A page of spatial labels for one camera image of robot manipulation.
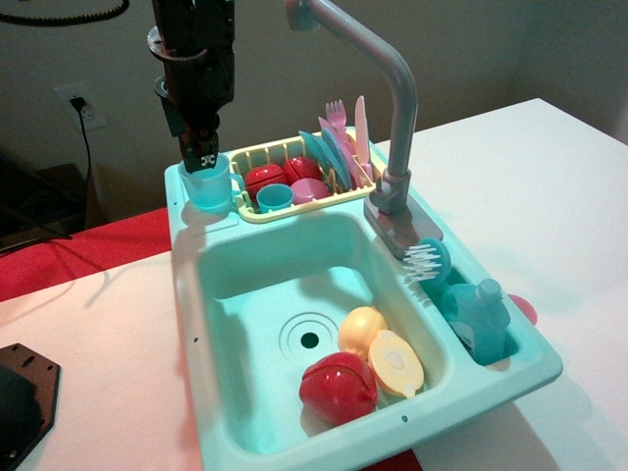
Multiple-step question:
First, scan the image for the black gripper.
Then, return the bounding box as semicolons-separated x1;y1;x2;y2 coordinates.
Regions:
154;47;235;173

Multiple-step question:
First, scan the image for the translucent blue measuring cup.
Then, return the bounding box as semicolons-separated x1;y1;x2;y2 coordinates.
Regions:
178;153;245;214

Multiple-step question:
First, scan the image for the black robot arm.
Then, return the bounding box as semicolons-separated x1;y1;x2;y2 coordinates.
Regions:
147;1;235;174

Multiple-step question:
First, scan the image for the small blue toy cup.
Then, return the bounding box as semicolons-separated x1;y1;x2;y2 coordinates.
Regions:
256;183;293;214

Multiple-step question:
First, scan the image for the mint green toy sink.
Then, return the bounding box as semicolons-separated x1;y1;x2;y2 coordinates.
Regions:
165;165;562;470

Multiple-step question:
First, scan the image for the pink round sink knob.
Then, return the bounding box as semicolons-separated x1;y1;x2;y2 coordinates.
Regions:
509;293;538;325

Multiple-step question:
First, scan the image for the red toy tomato half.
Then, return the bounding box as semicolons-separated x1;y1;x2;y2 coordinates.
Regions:
244;164;288;201
283;156;323;185

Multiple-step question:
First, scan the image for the pink toy bowl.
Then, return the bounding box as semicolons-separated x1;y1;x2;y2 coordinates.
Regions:
290;178;331;205

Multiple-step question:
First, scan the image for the blue toy plate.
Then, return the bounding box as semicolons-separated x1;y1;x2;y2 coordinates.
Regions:
321;129;360;189
298;131;352;189

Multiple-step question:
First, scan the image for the yellow dish rack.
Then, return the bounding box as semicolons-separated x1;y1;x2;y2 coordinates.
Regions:
228;128;378;224

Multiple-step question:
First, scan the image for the pink toy fork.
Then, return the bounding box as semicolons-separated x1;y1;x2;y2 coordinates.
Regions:
325;100;357;170

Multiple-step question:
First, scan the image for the pink toy plate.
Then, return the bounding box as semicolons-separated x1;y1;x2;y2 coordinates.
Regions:
318;117;368;189

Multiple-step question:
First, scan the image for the light pink toy knife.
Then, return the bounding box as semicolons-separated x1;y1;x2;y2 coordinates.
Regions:
354;95;370;164

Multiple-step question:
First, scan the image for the red cloth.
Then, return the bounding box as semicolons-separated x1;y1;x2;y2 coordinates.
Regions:
1;209;171;301

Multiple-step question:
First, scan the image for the grey toy faucet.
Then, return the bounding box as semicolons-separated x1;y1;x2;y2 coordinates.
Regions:
283;0;445;261

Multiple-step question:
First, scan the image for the yellow toy lemon half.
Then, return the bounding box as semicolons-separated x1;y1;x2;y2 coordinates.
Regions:
338;306;389;360
368;330;425;398

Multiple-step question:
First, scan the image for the blue dish brush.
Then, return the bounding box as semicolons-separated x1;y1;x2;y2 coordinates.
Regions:
402;237;452;285

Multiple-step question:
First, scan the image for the red toy apple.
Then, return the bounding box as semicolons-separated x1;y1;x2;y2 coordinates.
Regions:
298;351;379;426

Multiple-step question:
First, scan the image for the blue toy soap bottle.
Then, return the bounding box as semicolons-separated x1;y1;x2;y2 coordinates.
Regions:
441;279;510;366

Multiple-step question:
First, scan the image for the white wall outlet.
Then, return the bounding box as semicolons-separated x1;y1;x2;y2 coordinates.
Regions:
53;81;107;131

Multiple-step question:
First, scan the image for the black power cable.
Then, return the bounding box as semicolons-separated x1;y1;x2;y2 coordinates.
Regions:
48;95;94;241

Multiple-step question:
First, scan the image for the black cable chain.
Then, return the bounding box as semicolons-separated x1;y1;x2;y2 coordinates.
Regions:
0;0;131;26

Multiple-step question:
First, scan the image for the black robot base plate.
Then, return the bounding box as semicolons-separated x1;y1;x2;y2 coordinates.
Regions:
1;342;61;470

